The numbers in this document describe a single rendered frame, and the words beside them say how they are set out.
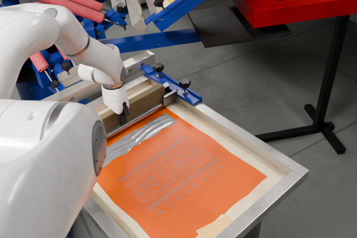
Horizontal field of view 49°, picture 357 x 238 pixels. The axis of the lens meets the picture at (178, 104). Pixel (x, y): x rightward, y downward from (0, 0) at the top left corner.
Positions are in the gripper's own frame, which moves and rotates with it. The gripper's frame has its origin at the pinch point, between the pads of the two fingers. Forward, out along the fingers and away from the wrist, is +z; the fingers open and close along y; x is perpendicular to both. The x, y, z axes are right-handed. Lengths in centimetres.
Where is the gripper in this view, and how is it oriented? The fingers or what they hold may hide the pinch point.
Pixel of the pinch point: (119, 117)
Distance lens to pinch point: 141.8
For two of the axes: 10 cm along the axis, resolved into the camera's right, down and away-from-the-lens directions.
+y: 6.6, 4.4, -6.0
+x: 7.5, -4.4, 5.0
